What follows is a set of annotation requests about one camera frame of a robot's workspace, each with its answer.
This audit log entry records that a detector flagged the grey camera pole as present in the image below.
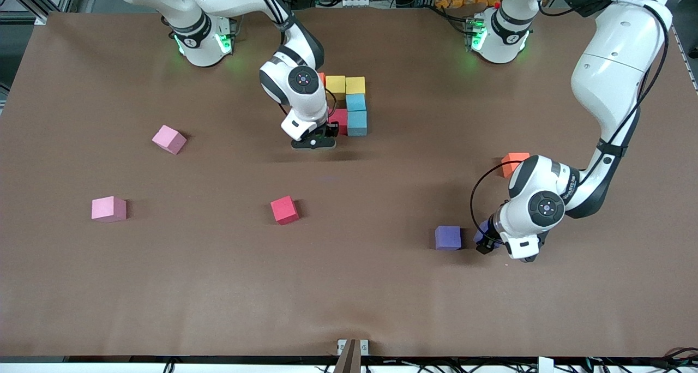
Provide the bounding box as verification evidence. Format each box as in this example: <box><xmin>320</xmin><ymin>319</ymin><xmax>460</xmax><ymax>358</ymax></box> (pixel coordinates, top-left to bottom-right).
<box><xmin>333</xmin><ymin>339</ymin><xmax>362</xmax><ymax>373</ymax></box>

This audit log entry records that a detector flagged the pink foam cube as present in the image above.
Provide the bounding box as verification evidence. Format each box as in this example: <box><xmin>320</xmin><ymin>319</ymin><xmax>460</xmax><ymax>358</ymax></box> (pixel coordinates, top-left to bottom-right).
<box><xmin>91</xmin><ymin>196</ymin><xmax>128</xmax><ymax>223</ymax></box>
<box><xmin>152</xmin><ymin>124</ymin><xmax>188</xmax><ymax>155</ymax></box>

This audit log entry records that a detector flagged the silver mounting bracket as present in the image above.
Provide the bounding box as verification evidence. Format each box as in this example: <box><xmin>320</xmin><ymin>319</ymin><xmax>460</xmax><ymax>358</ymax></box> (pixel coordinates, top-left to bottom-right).
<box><xmin>337</xmin><ymin>339</ymin><xmax>369</xmax><ymax>357</ymax></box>

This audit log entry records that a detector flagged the brown paper table cover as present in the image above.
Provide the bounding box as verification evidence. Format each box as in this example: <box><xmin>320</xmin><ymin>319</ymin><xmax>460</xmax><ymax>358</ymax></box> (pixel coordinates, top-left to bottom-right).
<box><xmin>0</xmin><ymin>7</ymin><xmax>698</xmax><ymax>358</ymax></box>

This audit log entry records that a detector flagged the aluminium side rail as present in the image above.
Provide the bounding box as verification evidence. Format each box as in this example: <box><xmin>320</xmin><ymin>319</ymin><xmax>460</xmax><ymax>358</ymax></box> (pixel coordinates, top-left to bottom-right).
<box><xmin>671</xmin><ymin>24</ymin><xmax>698</xmax><ymax>94</ymax></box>

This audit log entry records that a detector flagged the white power strip with plugs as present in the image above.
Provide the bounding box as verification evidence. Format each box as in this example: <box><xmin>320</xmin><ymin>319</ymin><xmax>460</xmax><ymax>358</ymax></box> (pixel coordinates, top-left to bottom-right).
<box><xmin>210</xmin><ymin>2</ymin><xmax>246</xmax><ymax>22</ymax></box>

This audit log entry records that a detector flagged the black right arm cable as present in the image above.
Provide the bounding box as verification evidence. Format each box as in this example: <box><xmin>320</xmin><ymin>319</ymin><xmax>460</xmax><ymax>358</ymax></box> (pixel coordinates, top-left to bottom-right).
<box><xmin>324</xmin><ymin>87</ymin><xmax>339</xmax><ymax>124</ymax></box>

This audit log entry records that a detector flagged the purple foam cube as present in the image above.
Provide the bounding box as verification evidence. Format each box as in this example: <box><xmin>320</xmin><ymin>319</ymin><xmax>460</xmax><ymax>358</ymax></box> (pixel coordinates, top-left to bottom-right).
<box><xmin>473</xmin><ymin>220</ymin><xmax>494</xmax><ymax>246</ymax></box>
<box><xmin>435</xmin><ymin>225</ymin><xmax>462</xmax><ymax>251</ymax></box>

